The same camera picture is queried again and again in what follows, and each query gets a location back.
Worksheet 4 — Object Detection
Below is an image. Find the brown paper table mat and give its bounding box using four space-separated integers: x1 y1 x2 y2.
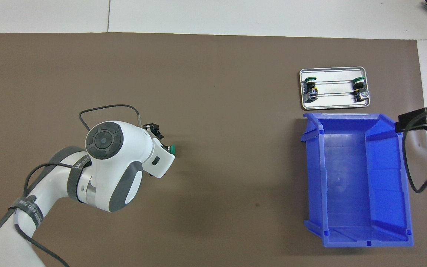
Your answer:
0 33 427 267

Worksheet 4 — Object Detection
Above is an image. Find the silver metal tray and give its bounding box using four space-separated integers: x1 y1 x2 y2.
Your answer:
299 66 371 111

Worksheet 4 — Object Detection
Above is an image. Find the blue plastic storage bin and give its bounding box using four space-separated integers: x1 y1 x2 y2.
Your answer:
300 112 414 248

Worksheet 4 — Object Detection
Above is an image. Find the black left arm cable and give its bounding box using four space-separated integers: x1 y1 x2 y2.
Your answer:
0 105 142 267

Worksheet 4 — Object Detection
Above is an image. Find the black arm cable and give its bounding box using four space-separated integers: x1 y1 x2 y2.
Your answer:
0 105 142 267
402 111 427 194

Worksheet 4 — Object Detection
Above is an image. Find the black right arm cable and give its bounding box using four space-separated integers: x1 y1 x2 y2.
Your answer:
402 111 427 194

